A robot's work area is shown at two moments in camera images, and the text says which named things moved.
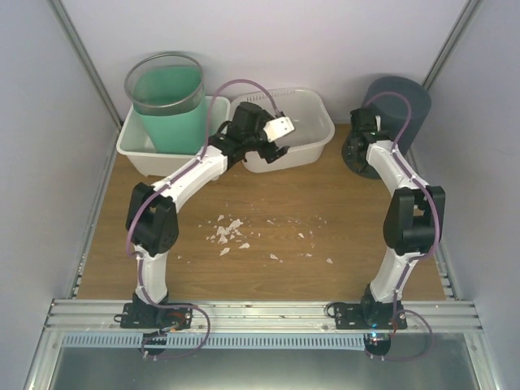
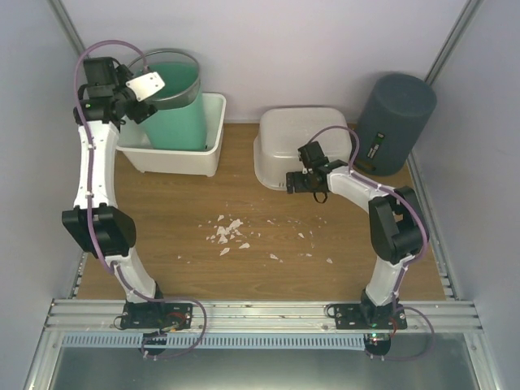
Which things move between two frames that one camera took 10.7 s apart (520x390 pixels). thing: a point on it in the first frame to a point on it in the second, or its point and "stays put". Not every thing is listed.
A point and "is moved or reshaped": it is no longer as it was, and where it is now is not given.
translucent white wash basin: x=296 y=118 is moved or reshaped
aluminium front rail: x=106 y=315 stays put
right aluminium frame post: x=466 y=19 stays put
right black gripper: x=352 y=158 to x=298 y=184
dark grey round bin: x=391 y=113 stays put
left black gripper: x=266 y=153 to x=142 y=113
